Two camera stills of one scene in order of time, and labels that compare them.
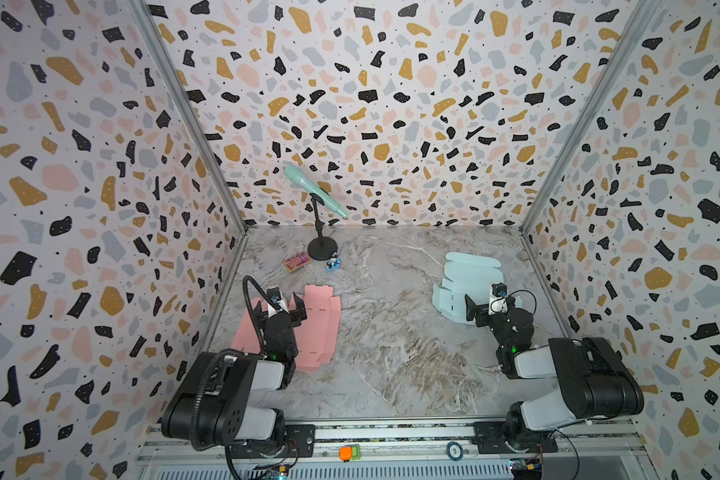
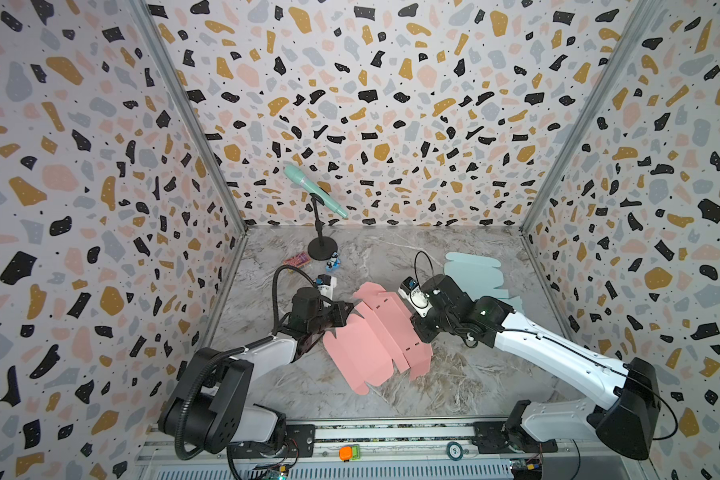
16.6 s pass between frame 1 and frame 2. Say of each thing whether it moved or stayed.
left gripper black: moved
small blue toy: stayed
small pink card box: stayed
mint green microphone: stayed
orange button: stayed
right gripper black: moved
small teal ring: stayed
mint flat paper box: stayed
